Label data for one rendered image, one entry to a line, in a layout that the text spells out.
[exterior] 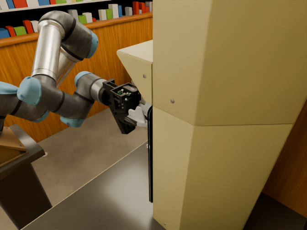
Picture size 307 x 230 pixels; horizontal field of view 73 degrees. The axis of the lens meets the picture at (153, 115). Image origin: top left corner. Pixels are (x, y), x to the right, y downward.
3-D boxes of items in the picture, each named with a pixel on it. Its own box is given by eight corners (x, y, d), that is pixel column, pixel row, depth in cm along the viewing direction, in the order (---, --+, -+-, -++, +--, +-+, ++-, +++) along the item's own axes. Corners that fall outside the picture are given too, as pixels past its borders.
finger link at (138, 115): (149, 116, 51) (124, 102, 57) (149, 134, 55) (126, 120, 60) (157, 111, 53) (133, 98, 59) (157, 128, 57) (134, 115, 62)
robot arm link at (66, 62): (7, 105, 102) (70, 13, 91) (38, 115, 113) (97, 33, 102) (7, 119, 94) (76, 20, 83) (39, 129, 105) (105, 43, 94)
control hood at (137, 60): (222, 65, 66) (228, 32, 60) (151, 106, 47) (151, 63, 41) (191, 57, 72) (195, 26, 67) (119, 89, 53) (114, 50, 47)
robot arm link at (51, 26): (49, -8, 81) (30, 86, 55) (74, 11, 89) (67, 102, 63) (33, 11, 86) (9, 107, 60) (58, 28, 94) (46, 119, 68)
